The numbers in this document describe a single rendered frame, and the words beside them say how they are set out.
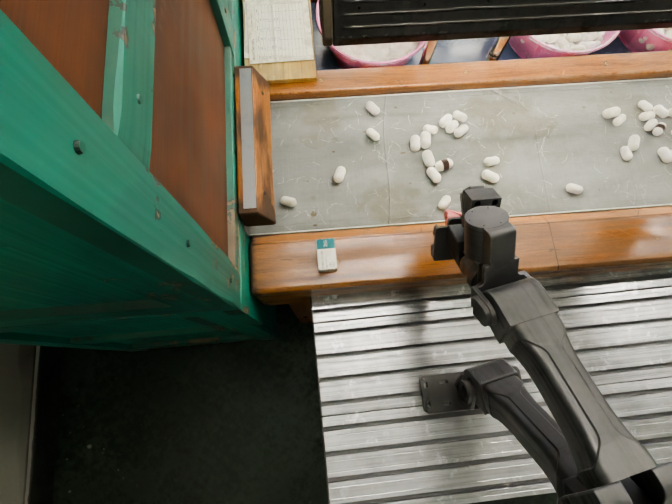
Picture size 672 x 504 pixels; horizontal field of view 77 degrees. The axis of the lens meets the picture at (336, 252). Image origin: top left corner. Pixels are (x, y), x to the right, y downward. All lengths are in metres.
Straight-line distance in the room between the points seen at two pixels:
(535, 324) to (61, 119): 0.51
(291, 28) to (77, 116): 0.78
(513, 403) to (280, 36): 0.84
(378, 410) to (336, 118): 0.61
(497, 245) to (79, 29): 0.48
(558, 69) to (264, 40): 0.64
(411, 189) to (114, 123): 0.65
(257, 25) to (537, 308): 0.80
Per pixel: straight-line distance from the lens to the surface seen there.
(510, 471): 0.95
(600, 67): 1.16
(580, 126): 1.09
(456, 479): 0.92
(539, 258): 0.89
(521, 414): 0.70
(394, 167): 0.90
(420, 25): 0.66
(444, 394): 0.89
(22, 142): 0.25
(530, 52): 1.18
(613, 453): 0.55
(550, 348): 0.56
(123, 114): 0.36
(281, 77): 0.96
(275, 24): 1.05
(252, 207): 0.73
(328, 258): 0.77
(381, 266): 0.80
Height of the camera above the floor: 1.54
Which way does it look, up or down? 75 degrees down
